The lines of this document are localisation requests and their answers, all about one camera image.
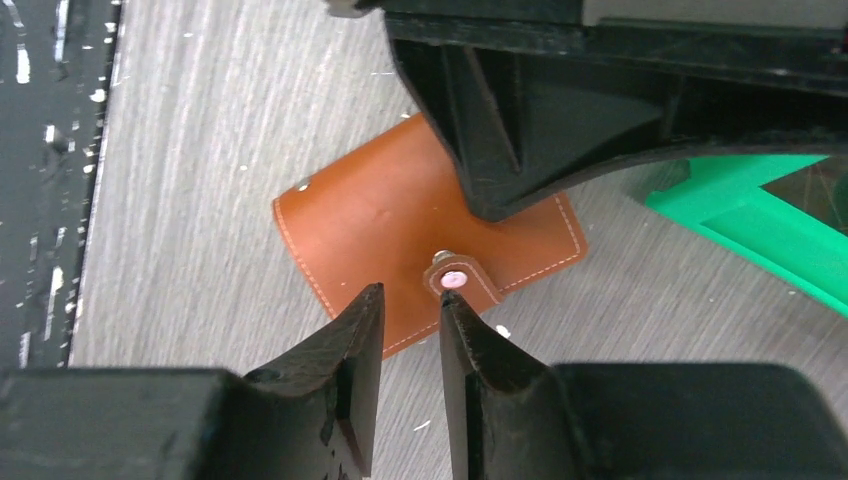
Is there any stack of credit cards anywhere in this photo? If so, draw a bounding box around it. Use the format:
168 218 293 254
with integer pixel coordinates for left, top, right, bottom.
763 157 847 235

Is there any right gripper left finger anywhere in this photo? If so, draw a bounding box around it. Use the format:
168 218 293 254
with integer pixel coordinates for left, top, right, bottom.
1 283 385 479

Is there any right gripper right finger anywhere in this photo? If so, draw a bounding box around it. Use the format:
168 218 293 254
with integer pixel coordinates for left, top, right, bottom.
440 291 847 479

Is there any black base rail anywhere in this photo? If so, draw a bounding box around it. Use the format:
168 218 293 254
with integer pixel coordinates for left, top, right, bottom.
1 0 123 369

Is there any brown leather card holder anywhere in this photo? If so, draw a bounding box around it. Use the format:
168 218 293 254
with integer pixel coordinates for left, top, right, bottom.
272 114 588 356

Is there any green plastic card bin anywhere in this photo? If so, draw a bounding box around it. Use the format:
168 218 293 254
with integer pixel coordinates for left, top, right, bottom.
645 155 847 315

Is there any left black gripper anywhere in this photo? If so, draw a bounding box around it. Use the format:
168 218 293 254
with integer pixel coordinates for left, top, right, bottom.
324 1 847 222

